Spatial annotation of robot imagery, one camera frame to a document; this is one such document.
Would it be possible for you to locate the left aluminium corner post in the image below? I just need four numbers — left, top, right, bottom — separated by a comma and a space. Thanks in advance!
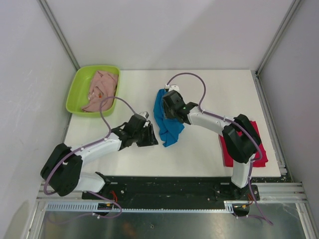
37, 0, 80, 71

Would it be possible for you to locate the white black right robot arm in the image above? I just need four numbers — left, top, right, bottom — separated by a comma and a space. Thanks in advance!
163, 90, 262, 200

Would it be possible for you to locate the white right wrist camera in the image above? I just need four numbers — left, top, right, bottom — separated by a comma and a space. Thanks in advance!
168, 85, 179, 92

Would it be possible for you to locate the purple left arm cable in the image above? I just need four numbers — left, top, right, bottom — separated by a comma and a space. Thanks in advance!
43, 96, 148, 195

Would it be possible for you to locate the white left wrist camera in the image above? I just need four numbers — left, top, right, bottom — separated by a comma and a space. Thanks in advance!
139, 111, 149, 119

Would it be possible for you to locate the right aluminium corner post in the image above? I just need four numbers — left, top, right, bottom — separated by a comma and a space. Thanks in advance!
256, 0, 304, 75

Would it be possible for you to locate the grey slotted cable duct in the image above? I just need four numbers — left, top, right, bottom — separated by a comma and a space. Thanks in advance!
45, 201, 233, 213

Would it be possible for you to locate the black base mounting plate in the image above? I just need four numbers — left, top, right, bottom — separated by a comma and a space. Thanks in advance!
97, 175, 259, 201

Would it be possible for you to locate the pink t shirt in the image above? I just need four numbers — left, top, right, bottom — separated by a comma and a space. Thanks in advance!
81, 70, 119, 113

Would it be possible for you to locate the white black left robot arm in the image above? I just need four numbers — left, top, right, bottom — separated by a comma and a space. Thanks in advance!
40, 112, 158, 199

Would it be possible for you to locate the aluminium frame rail front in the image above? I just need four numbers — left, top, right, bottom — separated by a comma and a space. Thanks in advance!
36, 182, 307, 203

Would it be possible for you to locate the aluminium corner post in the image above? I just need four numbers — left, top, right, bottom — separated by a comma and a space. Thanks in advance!
37, 0, 80, 71
256, 0, 304, 75

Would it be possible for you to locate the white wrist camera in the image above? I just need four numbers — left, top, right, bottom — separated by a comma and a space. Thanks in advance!
139, 111, 149, 119
168, 85, 179, 92

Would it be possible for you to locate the green plastic basin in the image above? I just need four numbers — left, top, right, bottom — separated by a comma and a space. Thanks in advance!
65, 65, 121, 118

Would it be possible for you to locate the blue t shirt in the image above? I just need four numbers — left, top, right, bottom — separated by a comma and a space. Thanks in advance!
153, 89, 184, 147

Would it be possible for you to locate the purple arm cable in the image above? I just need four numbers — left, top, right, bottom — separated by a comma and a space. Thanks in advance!
43, 96, 148, 195
165, 72, 262, 161

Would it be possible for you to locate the folded red t shirt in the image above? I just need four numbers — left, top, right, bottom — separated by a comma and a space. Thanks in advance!
219, 121, 268, 168

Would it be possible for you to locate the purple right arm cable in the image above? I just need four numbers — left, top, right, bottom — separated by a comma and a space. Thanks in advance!
165, 72, 262, 161

